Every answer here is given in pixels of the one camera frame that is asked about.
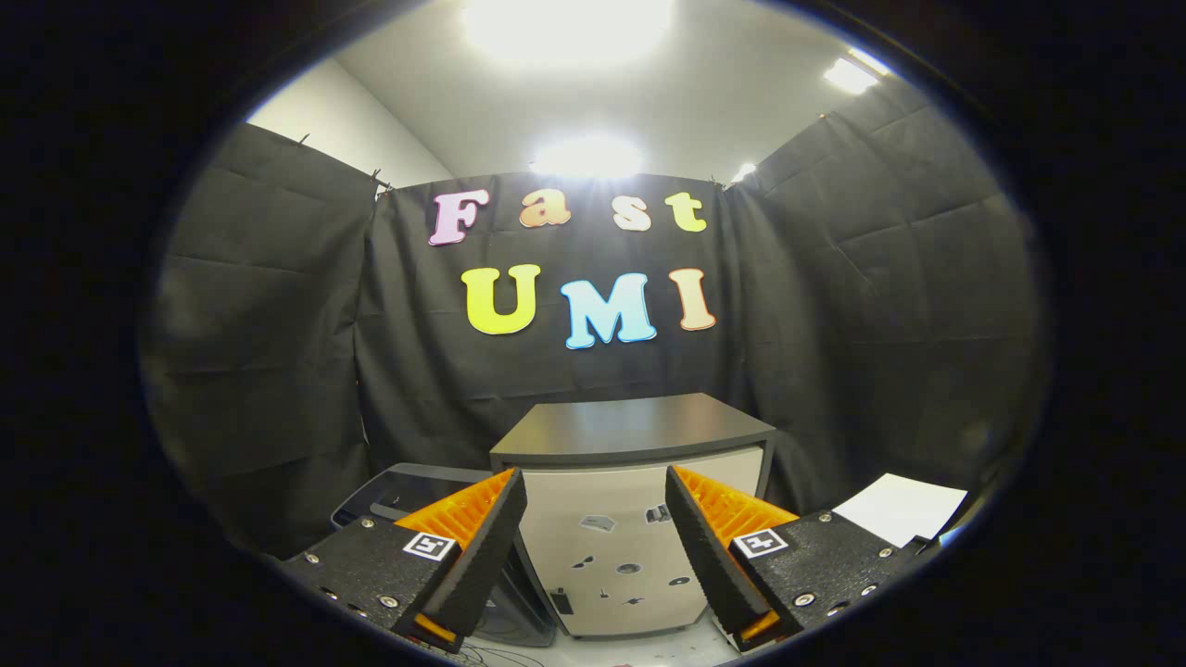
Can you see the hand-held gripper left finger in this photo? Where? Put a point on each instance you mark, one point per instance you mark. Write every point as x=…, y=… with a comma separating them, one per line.
x=482, y=556

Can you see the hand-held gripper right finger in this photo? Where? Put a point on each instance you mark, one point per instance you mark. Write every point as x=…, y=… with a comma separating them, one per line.
x=713, y=556

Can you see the grey washing machine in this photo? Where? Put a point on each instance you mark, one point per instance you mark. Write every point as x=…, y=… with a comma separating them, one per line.
x=523, y=602

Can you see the beige cabinet with dark top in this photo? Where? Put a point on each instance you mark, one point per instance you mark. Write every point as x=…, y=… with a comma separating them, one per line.
x=621, y=431

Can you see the white flat board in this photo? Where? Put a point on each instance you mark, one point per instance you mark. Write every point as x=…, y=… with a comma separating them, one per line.
x=899, y=508

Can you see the black backdrop cloth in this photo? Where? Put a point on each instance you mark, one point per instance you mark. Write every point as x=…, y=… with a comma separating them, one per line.
x=834, y=315

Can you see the ceiling light behind backdrop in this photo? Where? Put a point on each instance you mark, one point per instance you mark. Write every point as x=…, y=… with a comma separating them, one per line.
x=588, y=157

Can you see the small rectangular ceiling light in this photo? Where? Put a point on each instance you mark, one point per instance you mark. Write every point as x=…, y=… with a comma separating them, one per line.
x=851, y=74

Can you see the large ceiling light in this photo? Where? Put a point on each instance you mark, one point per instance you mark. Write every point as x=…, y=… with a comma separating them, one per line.
x=567, y=23

